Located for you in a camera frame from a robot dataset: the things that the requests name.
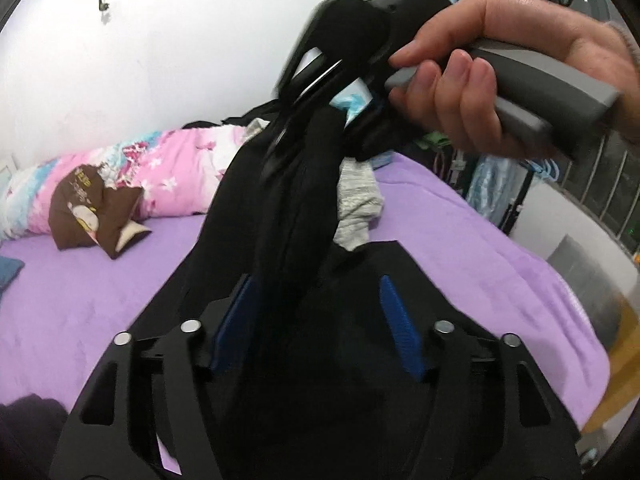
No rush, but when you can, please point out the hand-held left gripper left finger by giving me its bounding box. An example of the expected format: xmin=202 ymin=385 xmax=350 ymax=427
xmin=50 ymin=274 xmax=262 ymax=480

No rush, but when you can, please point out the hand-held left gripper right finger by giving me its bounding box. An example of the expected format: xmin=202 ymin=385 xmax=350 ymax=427
xmin=378 ymin=275 xmax=584 ymax=480

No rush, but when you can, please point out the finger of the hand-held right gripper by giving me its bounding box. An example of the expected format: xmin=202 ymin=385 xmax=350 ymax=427
xmin=270 ymin=45 xmax=353 ymax=171

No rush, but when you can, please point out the black garment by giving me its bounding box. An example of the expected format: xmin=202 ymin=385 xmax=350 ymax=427
xmin=135 ymin=100 xmax=483 ymax=480

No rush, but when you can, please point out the person's right forearm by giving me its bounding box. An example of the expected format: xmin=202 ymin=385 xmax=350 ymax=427
xmin=611 ymin=21 xmax=640 ymax=68

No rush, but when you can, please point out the person's right hand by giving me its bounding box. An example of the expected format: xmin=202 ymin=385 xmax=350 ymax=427
xmin=389 ymin=0 xmax=640 ymax=155

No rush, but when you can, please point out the purple bed sheet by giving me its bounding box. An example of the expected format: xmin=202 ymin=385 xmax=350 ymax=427
xmin=0 ymin=152 xmax=612 ymax=480

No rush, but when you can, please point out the blue curtain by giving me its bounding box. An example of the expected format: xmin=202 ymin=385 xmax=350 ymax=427
xmin=446 ymin=0 xmax=532 ymax=235

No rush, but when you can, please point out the metal window grille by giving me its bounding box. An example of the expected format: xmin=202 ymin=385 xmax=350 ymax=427
xmin=560 ymin=127 xmax=640 ymax=261

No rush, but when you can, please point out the grey knit garment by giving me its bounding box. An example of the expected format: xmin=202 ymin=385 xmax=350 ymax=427
xmin=334 ymin=157 xmax=385 ymax=252

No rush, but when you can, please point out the pink floral quilt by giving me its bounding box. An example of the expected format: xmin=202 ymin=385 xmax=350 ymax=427
xmin=0 ymin=124 xmax=251 ymax=241

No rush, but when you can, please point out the brown printed pillow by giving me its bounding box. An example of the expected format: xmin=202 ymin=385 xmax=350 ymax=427
xmin=49 ymin=164 xmax=153 ymax=261

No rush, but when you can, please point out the blue pillow with yellow faces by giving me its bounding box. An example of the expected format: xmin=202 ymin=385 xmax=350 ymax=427
xmin=0 ymin=256 xmax=26 ymax=293

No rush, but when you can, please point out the dark cloth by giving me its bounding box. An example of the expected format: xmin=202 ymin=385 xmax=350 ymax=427
xmin=0 ymin=393 xmax=70 ymax=480

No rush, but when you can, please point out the wooden bed frame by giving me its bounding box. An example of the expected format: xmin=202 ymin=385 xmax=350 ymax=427
xmin=580 ymin=295 xmax=640 ymax=436

